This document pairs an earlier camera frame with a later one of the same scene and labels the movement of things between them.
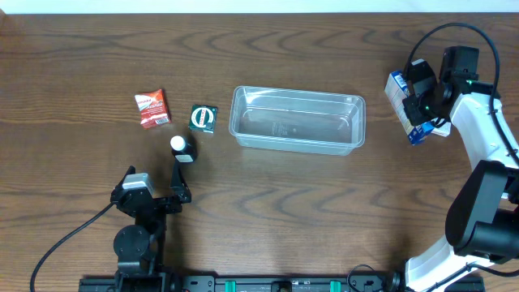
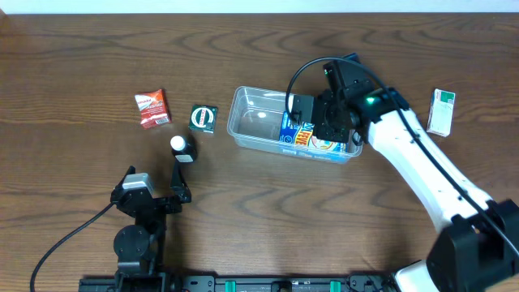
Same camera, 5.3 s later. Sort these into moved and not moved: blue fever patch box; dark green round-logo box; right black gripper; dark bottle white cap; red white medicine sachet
Moved: blue fever patch box; right black gripper
Not moved: dark green round-logo box; red white medicine sachet; dark bottle white cap
